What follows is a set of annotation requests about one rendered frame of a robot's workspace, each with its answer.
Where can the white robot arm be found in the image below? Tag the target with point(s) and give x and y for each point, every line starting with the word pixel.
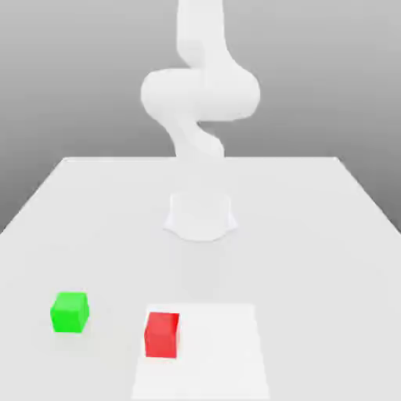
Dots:
pixel 200 94

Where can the small red cube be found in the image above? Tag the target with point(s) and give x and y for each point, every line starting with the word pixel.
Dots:
pixel 161 335

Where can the small green cube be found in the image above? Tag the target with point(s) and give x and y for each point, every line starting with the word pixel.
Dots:
pixel 69 313

